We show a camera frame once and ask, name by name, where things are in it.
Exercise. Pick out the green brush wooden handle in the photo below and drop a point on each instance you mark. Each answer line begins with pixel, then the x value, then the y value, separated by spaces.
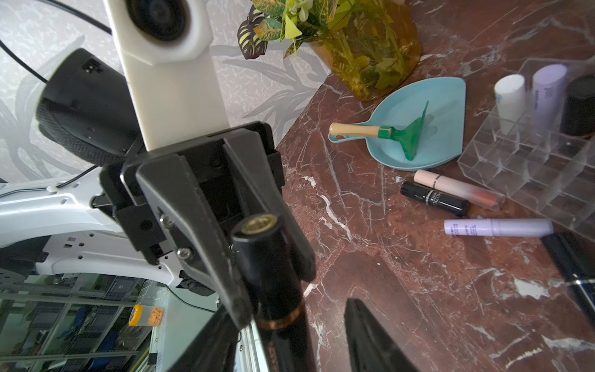
pixel 409 137

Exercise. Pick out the black lipstick silver band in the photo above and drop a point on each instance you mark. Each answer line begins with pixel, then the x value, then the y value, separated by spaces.
pixel 575 267

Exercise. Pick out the teal plastic dustpan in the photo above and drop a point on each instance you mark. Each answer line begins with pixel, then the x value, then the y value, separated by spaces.
pixel 443 130

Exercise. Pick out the black lipstick horizontal top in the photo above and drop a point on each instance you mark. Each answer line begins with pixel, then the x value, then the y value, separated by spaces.
pixel 436 199

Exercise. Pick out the lavender lip balm tube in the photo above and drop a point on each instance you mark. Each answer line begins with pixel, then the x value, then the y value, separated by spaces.
pixel 547 88

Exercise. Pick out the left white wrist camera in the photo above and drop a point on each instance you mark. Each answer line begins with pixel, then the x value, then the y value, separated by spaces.
pixel 164 47

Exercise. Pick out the small lavender lip tube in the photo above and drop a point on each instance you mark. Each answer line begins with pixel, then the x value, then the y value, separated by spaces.
pixel 525 228

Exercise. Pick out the clear acrylic lipstick organizer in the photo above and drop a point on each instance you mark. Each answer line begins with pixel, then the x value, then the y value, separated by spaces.
pixel 542 169

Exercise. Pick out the pink lip gloss upper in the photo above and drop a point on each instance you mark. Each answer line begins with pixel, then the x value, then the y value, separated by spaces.
pixel 474 194

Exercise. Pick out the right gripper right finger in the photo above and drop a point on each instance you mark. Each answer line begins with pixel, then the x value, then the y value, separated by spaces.
pixel 371 348

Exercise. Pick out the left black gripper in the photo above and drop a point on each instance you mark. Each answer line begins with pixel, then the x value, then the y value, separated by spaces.
pixel 204 186

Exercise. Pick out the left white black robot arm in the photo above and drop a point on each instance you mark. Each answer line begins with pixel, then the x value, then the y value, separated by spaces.
pixel 50 227

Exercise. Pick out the black lipstick gold band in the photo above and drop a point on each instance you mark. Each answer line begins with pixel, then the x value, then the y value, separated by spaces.
pixel 275 292

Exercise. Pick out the white lip balm tube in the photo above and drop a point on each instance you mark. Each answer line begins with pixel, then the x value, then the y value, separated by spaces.
pixel 510 100

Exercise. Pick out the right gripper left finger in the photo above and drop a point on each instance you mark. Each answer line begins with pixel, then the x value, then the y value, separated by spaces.
pixel 214 349

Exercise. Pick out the artificial plant in amber vase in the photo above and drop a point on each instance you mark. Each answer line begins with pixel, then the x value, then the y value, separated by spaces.
pixel 372 46

